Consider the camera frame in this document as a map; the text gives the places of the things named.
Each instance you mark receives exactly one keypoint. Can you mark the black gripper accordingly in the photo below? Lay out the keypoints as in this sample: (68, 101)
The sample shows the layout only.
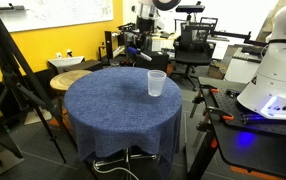
(142, 28)

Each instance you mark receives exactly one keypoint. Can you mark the blue and white marker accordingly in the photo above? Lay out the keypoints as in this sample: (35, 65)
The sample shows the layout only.
(139, 53)

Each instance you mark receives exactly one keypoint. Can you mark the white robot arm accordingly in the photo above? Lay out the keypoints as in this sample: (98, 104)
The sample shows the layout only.
(276, 66)

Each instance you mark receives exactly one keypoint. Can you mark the clear plastic cup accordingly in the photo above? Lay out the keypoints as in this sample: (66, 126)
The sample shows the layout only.
(156, 83)

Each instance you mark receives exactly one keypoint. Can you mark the black box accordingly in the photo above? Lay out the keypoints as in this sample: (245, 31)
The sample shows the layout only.
(153, 61)

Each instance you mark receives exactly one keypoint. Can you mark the black office chair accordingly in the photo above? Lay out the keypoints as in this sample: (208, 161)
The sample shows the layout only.
(193, 50)

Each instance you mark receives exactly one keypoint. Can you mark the blue fabric tablecloth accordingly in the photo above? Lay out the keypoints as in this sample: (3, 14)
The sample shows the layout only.
(123, 106)

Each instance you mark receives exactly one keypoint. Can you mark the round wooden stool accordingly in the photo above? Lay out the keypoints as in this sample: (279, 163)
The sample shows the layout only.
(68, 80)

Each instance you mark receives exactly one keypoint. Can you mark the chrome table base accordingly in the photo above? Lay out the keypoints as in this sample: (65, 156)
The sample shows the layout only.
(126, 158)

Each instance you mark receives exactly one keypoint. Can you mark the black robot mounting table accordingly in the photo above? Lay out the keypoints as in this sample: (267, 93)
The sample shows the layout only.
(249, 143)

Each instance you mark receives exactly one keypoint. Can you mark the black camera on stand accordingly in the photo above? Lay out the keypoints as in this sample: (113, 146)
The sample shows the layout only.
(189, 8)

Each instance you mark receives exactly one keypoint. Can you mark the white wall whiteboard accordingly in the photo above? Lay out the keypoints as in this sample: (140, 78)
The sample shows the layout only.
(56, 11)

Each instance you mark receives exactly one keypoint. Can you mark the black camera tripod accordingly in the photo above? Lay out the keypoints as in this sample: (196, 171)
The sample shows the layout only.
(9, 76)

